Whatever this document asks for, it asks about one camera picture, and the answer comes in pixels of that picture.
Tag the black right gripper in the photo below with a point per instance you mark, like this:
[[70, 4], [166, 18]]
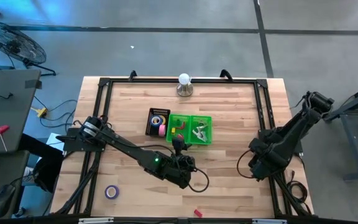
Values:
[[266, 161]]

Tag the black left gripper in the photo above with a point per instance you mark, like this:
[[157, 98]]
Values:
[[185, 163]]

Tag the green plastic basket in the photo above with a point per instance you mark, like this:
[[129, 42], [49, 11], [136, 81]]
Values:
[[208, 140], [169, 140]]

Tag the silver staple remover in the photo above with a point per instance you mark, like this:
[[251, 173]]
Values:
[[196, 132], [203, 125]]

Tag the pink tape roll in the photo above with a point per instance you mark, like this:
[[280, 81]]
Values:
[[162, 130]]

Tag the black plastic basket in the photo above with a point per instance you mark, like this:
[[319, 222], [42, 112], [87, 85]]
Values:
[[149, 130]]

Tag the blue tape roll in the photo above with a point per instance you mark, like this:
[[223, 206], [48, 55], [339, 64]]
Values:
[[152, 120]]

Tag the purple tape roll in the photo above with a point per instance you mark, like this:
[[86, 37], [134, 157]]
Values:
[[106, 192]]

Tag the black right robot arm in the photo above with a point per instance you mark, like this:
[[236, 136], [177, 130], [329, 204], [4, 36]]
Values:
[[300, 124]]

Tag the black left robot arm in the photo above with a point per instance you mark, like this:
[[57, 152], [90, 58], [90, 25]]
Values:
[[126, 149]]

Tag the small red stapler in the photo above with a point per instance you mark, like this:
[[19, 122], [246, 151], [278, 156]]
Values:
[[198, 213]]

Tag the dark tape strip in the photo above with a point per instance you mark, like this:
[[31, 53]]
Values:
[[33, 84]]

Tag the white bulb lamp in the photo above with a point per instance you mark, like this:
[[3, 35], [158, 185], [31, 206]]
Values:
[[184, 84]]

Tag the white paper sheet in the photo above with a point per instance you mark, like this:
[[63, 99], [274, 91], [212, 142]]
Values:
[[54, 140]]

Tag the yellow plug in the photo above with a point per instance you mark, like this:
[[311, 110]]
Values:
[[41, 112]]

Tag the office desk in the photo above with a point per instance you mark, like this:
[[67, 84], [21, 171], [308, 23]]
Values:
[[8, 124]]

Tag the dark desk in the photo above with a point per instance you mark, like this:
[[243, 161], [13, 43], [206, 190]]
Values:
[[2, 168]]

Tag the black computer mouse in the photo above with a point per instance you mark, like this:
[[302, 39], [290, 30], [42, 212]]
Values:
[[3, 200]]

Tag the black floor fan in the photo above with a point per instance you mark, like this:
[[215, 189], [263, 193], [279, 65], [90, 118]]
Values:
[[12, 42]]

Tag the silver metal bracket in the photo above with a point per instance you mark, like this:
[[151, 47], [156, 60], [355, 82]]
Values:
[[269, 221], [95, 220]]

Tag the black metal table frame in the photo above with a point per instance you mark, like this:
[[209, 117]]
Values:
[[182, 81]]

